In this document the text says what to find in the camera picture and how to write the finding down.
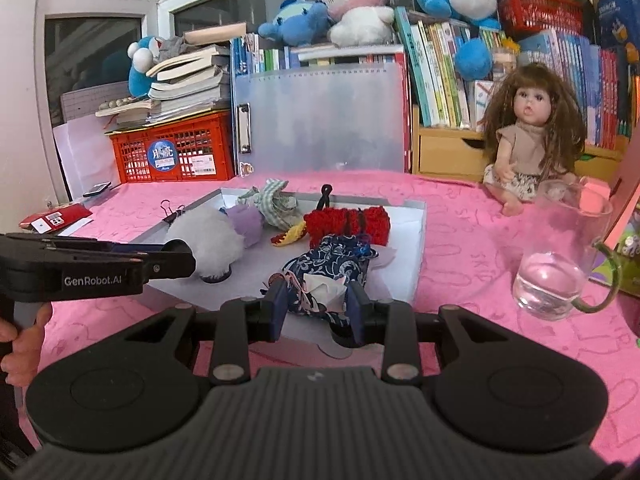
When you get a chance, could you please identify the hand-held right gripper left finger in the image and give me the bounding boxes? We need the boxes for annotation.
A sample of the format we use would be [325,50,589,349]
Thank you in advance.
[150,277,292,386]

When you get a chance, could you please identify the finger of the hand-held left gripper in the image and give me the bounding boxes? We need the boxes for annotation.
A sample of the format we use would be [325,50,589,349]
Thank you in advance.
[0,232,168,257]
[127,239,197,279]

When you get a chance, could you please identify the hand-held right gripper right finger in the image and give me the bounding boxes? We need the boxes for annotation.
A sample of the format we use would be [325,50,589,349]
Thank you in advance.
[345,280,482,386]

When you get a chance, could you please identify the white fluffy pompom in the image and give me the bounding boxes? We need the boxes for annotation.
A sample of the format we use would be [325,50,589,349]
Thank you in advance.
[165,206,246,281]

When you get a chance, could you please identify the navy floral pouch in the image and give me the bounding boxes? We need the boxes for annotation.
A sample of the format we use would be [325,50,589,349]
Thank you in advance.
[260,234,380,329]

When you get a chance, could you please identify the purple plush toy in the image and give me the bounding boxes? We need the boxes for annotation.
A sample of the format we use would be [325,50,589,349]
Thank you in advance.
[227,205,266,247]

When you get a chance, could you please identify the red yellow crochet pouch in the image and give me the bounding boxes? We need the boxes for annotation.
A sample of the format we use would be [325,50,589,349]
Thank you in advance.
[270,184,392,250]

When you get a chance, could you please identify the grey cardboard box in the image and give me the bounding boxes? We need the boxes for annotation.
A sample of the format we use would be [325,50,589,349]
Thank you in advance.
[145,187,428,361]

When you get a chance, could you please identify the green checked drawstring pouch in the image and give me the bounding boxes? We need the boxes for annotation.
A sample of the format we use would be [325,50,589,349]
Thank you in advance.
[237,178,301,231]

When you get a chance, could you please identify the person's left hand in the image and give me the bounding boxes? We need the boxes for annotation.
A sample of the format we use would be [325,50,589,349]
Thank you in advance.
[0,304,54,389]

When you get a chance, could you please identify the black binder clip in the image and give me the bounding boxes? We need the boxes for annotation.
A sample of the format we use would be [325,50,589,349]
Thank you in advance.
[161,200,187,224]

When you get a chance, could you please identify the white paper sheet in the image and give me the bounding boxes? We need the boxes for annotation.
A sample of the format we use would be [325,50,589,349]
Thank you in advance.
[62,217,97,237]

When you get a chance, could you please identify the red packet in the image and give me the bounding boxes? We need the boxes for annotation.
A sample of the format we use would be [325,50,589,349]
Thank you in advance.
[20,203,94,235]

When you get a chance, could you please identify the red plastic crate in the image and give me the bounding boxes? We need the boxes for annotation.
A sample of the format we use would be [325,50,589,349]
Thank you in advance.
[107,110,236,185]

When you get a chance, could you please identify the leaning white paper sheets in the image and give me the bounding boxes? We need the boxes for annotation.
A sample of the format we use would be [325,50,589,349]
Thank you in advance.
[52,117,121,199]

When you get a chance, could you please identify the pink printed towel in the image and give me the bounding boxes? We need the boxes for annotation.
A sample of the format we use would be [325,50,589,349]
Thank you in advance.
[15,170,640,462]

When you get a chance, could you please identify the grey grid board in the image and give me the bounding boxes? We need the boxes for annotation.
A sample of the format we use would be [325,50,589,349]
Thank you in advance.
[60,85,137,124]

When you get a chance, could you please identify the stack of books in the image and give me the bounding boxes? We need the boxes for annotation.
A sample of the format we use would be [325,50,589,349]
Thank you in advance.
[95,22,249,129]

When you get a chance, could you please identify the blue white cat plush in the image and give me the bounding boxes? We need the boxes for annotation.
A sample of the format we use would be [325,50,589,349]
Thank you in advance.
[127,35,189,99]

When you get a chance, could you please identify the wooden drawer organiser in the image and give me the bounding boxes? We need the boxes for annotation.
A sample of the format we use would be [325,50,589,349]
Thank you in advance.
[412,105,627,184]

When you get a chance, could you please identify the translucent clip folder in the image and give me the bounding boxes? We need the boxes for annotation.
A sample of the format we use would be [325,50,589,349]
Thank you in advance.
[231,62,410,177]

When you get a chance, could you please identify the clear glass mug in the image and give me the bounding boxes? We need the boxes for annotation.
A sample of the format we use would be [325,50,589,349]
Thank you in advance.
[512,177,622,322]

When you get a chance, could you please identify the row of thin books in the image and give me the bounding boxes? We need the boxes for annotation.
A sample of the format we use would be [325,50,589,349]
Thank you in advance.
[230,32,407,77]

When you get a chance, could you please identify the brown haired doll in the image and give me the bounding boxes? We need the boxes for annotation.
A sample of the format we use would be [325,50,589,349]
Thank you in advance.
[477,62,589,217]

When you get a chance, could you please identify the white illustrated box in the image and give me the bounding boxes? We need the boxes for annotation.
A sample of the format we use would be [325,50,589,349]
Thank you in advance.
[472,79,497,131]

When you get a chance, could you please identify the blue elephant plush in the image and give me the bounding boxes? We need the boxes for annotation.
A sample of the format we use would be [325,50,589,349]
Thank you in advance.
[257,0,334,46]

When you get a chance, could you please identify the blue fluffy ball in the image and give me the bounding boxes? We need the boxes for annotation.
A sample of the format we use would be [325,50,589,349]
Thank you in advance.
[452,39,494,81]

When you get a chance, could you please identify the row of colourful upright books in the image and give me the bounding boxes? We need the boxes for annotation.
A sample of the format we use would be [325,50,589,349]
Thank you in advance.
[395,7,632,152]

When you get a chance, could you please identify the red plastic basket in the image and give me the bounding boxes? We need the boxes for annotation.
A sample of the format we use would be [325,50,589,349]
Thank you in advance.
[500,0,587,41]

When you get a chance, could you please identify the blue cartoon box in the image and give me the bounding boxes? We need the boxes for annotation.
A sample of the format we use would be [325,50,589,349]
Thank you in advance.
[592,0,640,52]

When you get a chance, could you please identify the white bead string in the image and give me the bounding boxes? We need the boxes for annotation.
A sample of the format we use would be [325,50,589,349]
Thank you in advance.
[97,99,146,113]

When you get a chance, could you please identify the white window frame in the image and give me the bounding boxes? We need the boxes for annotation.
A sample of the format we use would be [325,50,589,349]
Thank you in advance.
[30,0,327,202]

